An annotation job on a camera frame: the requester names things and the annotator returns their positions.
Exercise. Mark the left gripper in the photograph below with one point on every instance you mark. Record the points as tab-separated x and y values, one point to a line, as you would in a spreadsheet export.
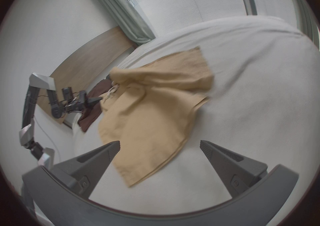
83	99

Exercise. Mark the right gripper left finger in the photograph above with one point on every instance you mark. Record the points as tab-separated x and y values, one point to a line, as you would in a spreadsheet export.
85	170

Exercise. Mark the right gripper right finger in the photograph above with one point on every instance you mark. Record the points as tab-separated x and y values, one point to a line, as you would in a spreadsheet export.
235	167

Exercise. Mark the tan shorts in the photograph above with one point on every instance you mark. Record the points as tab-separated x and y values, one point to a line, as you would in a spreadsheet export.
150	110

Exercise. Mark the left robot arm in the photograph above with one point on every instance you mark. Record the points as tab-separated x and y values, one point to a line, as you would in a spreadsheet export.
42	80

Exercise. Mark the bed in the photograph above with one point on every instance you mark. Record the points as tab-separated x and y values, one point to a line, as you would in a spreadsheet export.
250	82

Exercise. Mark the brown garment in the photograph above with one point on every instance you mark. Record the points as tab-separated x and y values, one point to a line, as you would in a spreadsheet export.
91	112

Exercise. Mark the grey-green curtain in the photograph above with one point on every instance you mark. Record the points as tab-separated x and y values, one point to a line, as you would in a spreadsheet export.
120	7
307	12

